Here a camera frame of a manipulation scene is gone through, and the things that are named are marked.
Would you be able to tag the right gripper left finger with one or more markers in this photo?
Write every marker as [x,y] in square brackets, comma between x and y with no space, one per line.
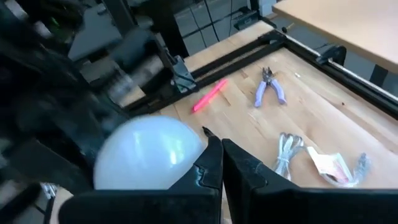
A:
[155,205]

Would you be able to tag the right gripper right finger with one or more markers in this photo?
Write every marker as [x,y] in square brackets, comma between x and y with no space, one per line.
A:
[295,205]

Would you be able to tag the white lightbulb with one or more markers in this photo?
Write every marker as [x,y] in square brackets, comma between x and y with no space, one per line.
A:
[146,152]

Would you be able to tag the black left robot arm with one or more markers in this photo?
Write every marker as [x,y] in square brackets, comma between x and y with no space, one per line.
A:
[136,43]

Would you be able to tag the small clear plastic bag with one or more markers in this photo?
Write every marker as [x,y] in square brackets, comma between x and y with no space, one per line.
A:
[329,165]

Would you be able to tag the pink highlighter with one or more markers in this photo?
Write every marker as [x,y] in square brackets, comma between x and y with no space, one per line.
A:
[210,96]

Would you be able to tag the beige wooden office table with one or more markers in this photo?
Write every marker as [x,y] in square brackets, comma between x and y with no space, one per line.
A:
[342,25]

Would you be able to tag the black aluminium rail frame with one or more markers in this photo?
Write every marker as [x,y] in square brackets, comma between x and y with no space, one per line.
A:
[357,85]

